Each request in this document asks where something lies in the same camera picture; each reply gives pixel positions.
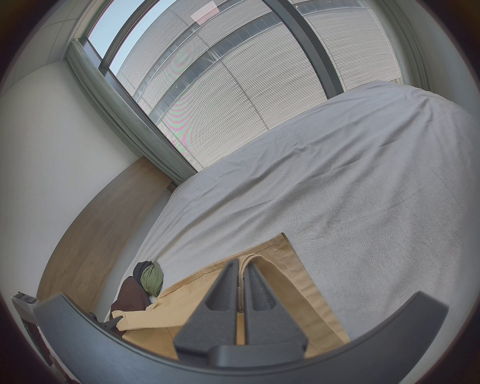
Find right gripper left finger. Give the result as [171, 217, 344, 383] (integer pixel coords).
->
[173, 258, 241, 356]

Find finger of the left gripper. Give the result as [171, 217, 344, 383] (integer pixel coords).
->
[95, 316, 124, 332]

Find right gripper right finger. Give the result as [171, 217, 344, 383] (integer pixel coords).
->
[244, 262, 308, 354]

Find yellow trousers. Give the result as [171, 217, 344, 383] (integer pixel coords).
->
[109, 232, 351, 361]

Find bed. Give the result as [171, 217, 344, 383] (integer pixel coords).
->
[35, 79, 480, 361]

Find brown garment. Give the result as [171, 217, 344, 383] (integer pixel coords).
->
[110, 276, 151, 312]

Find green garment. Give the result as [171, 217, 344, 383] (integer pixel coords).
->
[140, 262, 164, 297]

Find grey-green curtain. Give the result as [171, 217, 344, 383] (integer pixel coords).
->
[67, 37, 197, 184]
[382, 0, 436, 91]

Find window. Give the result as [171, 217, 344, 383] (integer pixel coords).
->
[86, 0, 406, 173]

